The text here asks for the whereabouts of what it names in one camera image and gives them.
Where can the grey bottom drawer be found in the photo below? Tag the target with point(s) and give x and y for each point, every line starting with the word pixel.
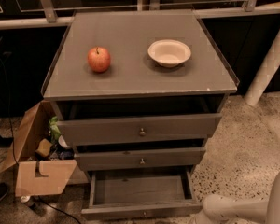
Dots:
pixel 141 193

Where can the grey drawer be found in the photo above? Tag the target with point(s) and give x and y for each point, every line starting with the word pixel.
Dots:
pixel 138 129
pixel 141 193
pixel 133 159

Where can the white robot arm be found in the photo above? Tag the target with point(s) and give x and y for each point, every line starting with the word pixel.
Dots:
pixel 219 209

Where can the grey drawer cabinet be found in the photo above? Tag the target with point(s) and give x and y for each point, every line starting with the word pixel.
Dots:
pixel 134 85

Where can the grey top drawer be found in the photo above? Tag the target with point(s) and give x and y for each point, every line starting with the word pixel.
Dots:
pixel 138 129

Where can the grey middle drawer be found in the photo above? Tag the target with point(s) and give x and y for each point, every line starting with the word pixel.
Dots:
pixel 133 159

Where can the white bowl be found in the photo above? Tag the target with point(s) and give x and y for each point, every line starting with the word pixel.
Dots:
pixel 169 53

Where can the red apple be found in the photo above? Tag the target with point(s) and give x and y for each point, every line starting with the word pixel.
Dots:
pixel 99 59

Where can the white cup in box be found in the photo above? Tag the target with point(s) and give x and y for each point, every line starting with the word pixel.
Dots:
pixel 63 144

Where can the green bag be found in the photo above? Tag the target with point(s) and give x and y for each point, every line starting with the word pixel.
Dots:
pixel 54 130

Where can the yellow sponge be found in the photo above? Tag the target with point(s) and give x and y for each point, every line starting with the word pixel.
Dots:
pixel 44 148

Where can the metal railing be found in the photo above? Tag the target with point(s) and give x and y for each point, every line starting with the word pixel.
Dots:
pixel 20 14

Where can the cardboard box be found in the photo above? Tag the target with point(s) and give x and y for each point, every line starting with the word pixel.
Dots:
pixel 38 177

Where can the white diagonal pole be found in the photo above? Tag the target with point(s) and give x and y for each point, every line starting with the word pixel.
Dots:
pixel 265 73

